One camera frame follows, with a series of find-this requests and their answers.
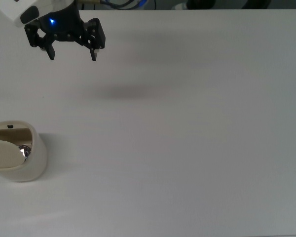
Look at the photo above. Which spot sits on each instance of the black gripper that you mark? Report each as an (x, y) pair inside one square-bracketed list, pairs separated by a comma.
[(64, 22)]

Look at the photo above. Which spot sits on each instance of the small white trash can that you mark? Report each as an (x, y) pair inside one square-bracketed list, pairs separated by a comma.
[(37, 160)]

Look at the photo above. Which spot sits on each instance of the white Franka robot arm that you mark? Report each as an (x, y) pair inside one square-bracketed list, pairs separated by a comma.
[(12, 11)]

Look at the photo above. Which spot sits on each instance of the beige trash can lid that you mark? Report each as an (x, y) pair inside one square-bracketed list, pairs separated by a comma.
[(5, 154)]

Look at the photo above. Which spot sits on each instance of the dark rounded background object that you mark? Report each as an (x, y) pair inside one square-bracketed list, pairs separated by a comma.
[(227, 3)]

